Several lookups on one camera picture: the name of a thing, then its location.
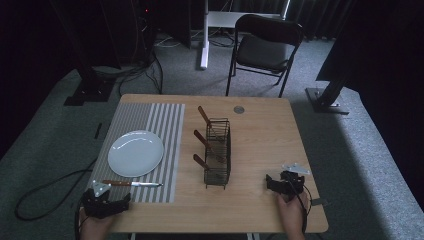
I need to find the person's right hand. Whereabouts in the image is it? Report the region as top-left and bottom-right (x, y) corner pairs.
(276, 191), (310, 240)

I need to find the bundle of black cables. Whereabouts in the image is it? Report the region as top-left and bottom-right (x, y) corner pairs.
(117, 49), (165, 98)

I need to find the black folding chair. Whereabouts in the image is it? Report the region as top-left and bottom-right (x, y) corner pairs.
(225, 13), (305, 99)

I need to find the black floor cable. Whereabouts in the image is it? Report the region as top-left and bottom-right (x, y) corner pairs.
(14, 156), (100, 222)

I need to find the white round plate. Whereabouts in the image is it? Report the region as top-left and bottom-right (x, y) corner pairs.
(106, 129), (165, 179)

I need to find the black wire cutlery rack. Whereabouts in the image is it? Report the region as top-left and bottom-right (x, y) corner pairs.
(202, 117), (233, 191)

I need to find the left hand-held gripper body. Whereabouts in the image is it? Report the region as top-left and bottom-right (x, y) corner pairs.
(81, 180), (118, 220)

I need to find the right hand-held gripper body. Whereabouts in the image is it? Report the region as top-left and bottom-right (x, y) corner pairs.
(279, 162), (312, 201)

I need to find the grey striped placemat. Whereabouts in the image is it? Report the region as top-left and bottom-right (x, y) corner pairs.
(86, 102), (186, 204)

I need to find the black metal stand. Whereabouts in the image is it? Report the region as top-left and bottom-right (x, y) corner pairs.
(49, 0), (117, 107)
(305, 74), (351, 116)

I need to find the white desk frame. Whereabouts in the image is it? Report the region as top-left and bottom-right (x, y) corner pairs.
(199, 0), (292, 71)

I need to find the wooden handled utensil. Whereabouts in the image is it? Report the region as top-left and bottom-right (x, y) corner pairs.
(193, 129), (228, 164)
(192, 153), (222, 178)
(197, 105), (225, 141)

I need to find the wooden handled table knife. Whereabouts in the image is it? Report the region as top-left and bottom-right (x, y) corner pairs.
(101, 179), (165, 188)

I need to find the person's left hand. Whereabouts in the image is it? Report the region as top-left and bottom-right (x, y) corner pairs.
(78, 207), (115, 240)

